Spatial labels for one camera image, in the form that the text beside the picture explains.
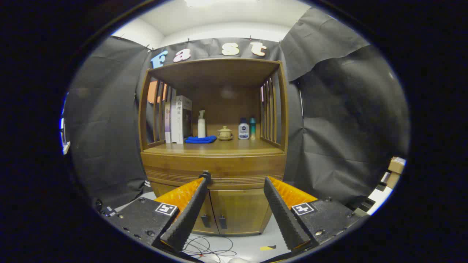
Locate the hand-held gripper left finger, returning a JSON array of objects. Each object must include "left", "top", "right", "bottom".
[{"left": 96, "top": 177, "right": 211, "bottom": 256}]

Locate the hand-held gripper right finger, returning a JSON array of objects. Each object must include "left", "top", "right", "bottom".
[{"left": 263, "top": 176, "right": 368, "bottom": 253}]

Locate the wooden cabinet door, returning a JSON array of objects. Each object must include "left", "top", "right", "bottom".
[
  {"left": 209, "top": 187, "right": 273, "bottom": 235},
  {"left": 151, "top": 182, "right": 220, "bottom": 235}
]

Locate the wooden countertop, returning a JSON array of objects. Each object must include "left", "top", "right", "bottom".
[{"left": 144, "top": 138, "right": 284, "bottom": 156}]

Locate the wooden cabinet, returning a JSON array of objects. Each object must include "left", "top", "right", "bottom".
[{"left": 138, "top": 58, "right": 289, "bottom": 236}]

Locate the blue folded cloth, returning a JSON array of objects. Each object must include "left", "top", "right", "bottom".
[{"left": 185, "top": 136, "right": 217, "bottom": 144}]

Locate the white pump bottle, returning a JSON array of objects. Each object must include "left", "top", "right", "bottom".
[{"left": 197, "top": 110, "right": 207, "bottom": 138}]

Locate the thin white book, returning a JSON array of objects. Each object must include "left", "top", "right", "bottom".
[{"left": 170, "top": 89, "right": 177, "bottom": 144}]

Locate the white lotion bottle blue cap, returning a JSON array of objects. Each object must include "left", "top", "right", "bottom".
[{"left": 238, "top": 118, "right": 250, "bottom": 140}]

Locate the thin purple book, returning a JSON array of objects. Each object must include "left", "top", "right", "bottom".
[{"left": 165, "top": 102, "right": 171, "bottom": 144}]

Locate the thick white portrait book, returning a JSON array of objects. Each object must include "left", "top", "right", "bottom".
[{"left": 175, "top": 95, "right": 193, "bottom": 144}]

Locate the black cable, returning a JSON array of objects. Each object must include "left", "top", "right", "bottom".
[{"left": 182, "top": 236, "right": 237, "bottom": 262}]

